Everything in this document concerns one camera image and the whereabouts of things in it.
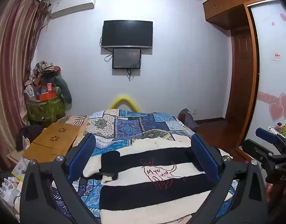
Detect pink heart wall stickers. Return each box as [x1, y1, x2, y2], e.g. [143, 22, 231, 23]
[258, 91, 286, 122]

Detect pile of mixed clothes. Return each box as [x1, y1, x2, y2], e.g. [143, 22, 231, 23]
[24, 61, 73, 105]

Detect black wall television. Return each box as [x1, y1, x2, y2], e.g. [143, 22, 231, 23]
[101, 20, 154, 49]

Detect wooden folding lap table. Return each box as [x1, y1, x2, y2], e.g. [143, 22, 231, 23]
[23, 122, 79, 164]

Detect dark cloth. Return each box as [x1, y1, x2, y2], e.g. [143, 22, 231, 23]
[16, 125, 43, 152]

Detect orange box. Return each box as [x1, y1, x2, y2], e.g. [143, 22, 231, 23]
[39, 92, 58, 101]

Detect grey bag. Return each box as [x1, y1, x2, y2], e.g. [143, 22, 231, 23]
[177, 108, 200, 131]

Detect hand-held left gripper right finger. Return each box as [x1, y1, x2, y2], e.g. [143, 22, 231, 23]
[187, 133, 268, 224]

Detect printed paper booklet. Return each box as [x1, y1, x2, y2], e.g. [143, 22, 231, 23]
[11, 157, 29, 177]

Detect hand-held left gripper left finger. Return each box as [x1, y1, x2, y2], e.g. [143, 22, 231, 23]
[20, 133, 101, 224]

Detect blue patchwork bedspread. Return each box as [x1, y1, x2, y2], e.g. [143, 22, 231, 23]
[51, 108, 239, 224]

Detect black and white striped sweater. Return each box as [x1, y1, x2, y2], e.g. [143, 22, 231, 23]
[83, 137, 233, 224]

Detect white printed boxes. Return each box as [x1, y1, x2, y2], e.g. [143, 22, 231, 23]
[0, 177, 22, 207]

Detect white sliding wardrobe door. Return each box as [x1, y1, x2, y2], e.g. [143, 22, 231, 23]
[247, 0, 286, 146]

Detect black television cable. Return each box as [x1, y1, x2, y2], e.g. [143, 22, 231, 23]
[104, 47, 114, 63]

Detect white air conditioner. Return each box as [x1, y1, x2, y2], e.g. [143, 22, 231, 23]
[48, 0, 97, 19]

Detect small black wall monitor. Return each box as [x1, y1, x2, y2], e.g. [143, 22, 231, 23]
[112, 49, 142, 70]

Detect striped pink curtain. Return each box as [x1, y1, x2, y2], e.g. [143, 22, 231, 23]
[0, 0, 51, 168]

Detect green fabric bag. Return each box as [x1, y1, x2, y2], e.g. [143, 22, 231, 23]
[26, 97, 65, 122]

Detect brown wooden wardrobe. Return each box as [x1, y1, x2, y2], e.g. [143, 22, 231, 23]
[202, 0, 277, 155]

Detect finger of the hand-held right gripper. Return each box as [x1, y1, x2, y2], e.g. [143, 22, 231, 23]
[255, 127, 286, 148]
[241, 139, 275, 161]

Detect person's right hand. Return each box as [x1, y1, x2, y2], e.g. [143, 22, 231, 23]
[265, 182, 282, 215]

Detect yellow foam tube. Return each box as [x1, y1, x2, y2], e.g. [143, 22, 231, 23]
[109, 94, 141, 111]

